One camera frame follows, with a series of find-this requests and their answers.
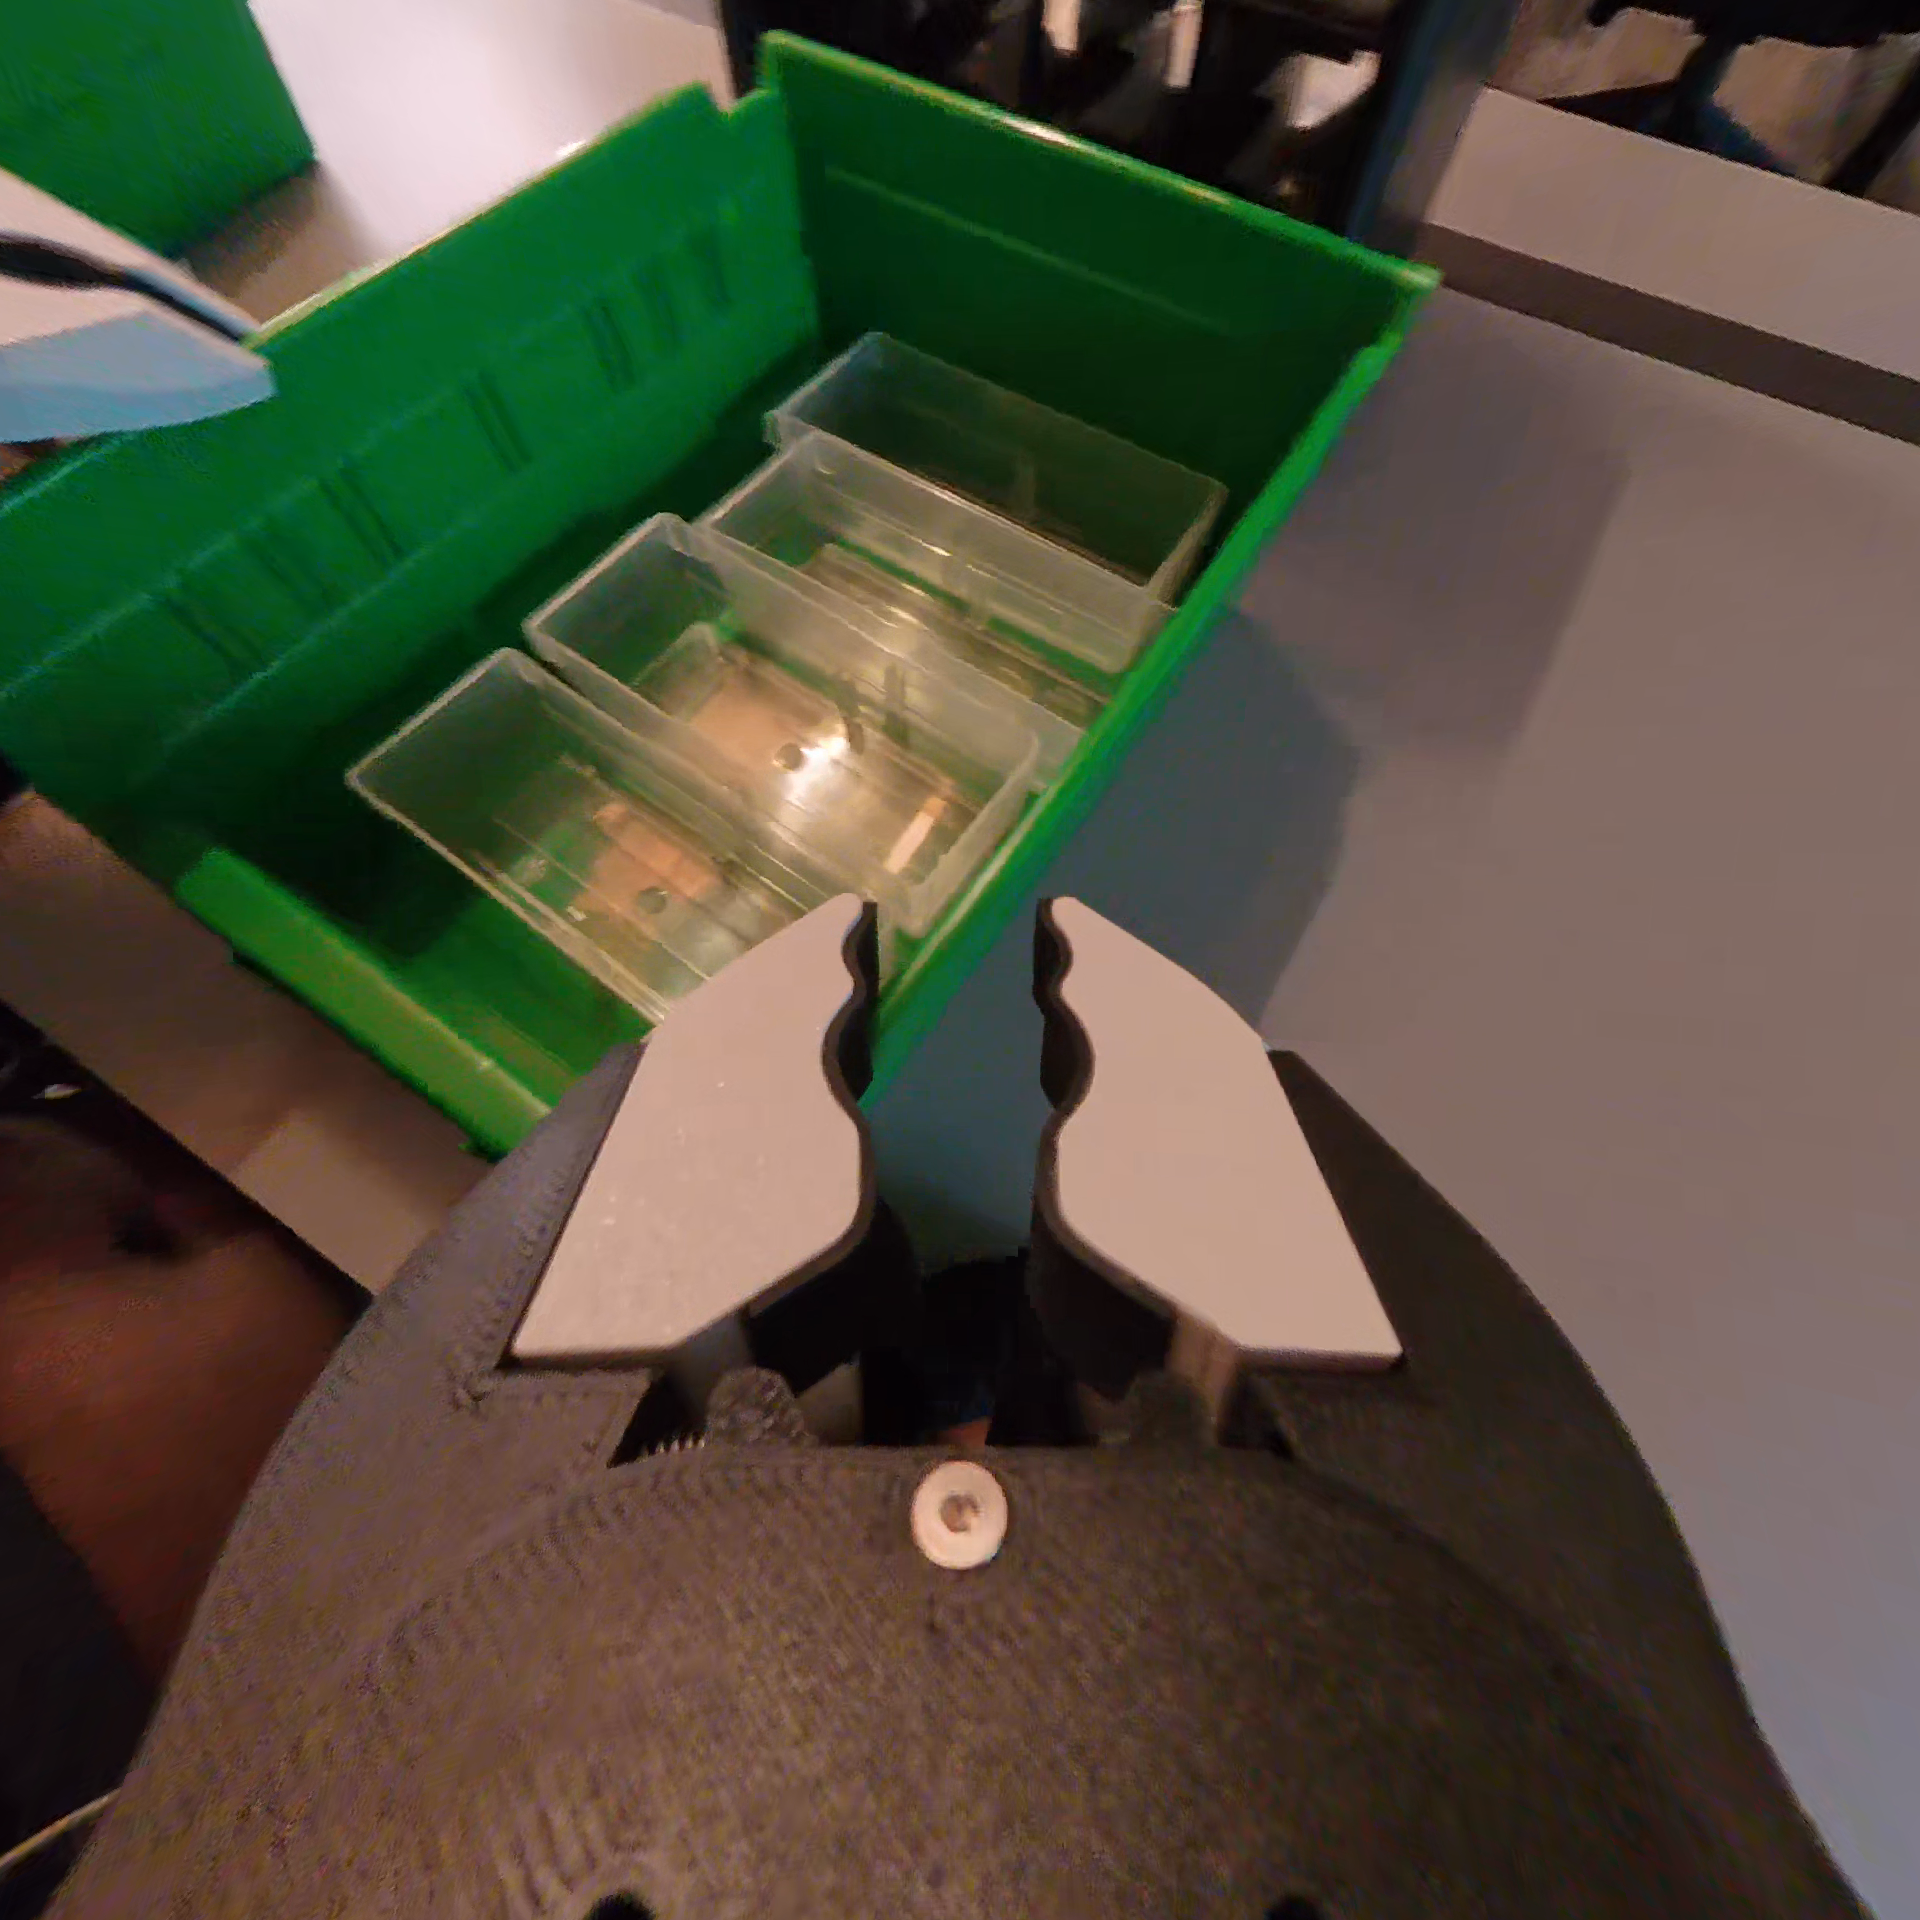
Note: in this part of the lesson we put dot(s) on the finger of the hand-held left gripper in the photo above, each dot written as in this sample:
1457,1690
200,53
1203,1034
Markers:
106,375
76,235

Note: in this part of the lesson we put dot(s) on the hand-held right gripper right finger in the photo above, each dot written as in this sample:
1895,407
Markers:
1201,1172

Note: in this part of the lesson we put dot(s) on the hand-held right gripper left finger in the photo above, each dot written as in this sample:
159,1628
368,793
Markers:
705,1141

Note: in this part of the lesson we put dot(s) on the green plastic storage bin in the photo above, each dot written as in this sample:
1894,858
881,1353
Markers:
136,107
1050,254

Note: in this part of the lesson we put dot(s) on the clear plastic drawer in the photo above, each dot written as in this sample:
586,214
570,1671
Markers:
1050,452
630,601
961,571
495,780

